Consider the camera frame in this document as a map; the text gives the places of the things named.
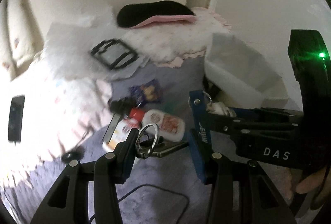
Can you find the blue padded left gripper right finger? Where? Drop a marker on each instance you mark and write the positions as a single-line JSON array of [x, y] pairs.
[[259, 199]]

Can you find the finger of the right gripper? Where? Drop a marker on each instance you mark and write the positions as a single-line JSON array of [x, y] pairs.
[[214, 133], [204, 110]]

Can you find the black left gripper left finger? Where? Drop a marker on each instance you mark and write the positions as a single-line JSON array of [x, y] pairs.
[[67, 199]]

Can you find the white bottle red label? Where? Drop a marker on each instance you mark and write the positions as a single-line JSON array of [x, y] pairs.
[[171, 128]]

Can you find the black phone ring holder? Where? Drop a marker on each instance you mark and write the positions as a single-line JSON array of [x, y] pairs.
[[157, 146]]

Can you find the right hand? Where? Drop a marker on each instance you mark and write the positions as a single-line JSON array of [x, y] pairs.
[[320, 180]]

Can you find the orange label red cap bottle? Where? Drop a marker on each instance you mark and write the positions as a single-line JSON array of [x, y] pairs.
[[119, 127]]

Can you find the blue snack packet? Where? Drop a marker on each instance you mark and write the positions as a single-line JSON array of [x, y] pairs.
[[149, 92]]

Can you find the black key bunch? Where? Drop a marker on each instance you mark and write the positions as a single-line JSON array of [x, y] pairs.
[[122, 106]]

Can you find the floral white blanket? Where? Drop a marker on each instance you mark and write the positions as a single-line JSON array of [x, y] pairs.
[[60, 113]]

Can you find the black pink slipper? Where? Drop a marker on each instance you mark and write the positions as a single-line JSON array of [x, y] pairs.
[[138, 15]]

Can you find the black smartphone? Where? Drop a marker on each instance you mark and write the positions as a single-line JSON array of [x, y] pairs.
[[15, 118]]

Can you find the clear plastic bag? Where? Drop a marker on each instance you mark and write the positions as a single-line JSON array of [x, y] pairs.
[[67, 48]]

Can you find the black plastic frame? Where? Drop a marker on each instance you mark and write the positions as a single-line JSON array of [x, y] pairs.
[[114, 54]]

